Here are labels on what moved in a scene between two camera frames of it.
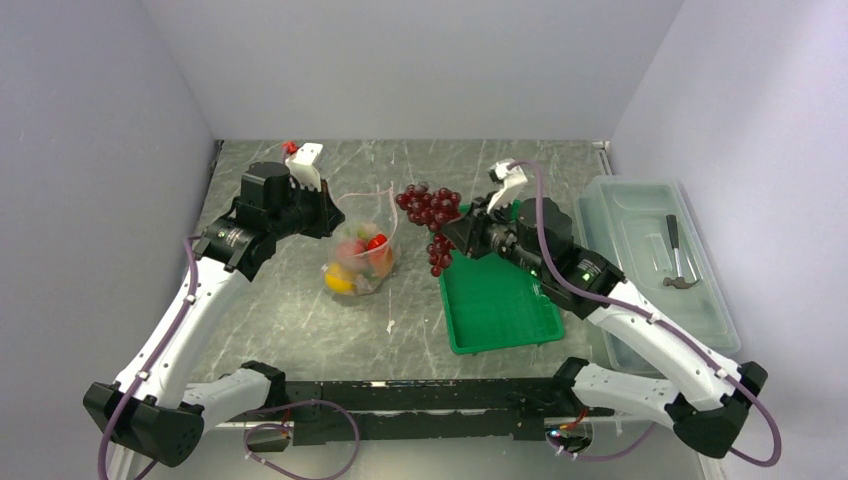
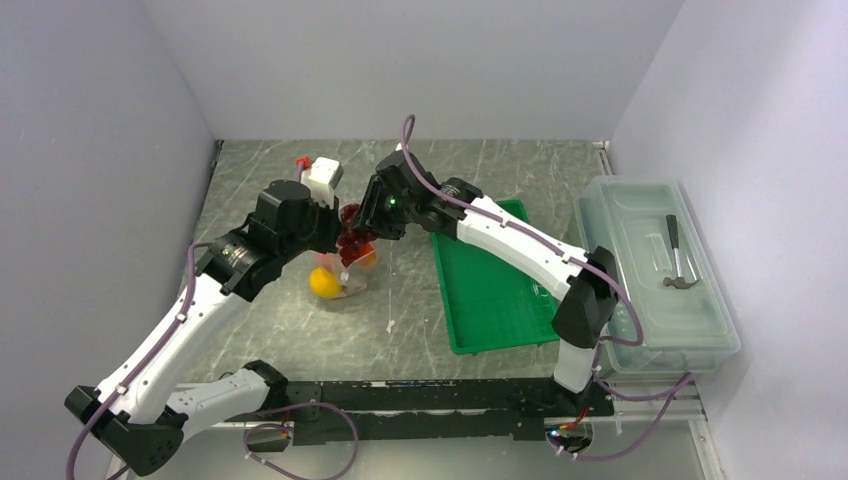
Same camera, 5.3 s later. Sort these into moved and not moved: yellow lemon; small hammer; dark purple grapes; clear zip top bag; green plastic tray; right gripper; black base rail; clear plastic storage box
Moved: clear zip top bag; dark purple grapes; yellow lemon; right gripper
Not moved: green plastic tray; black base rail; small hammer; clear plastic storage box
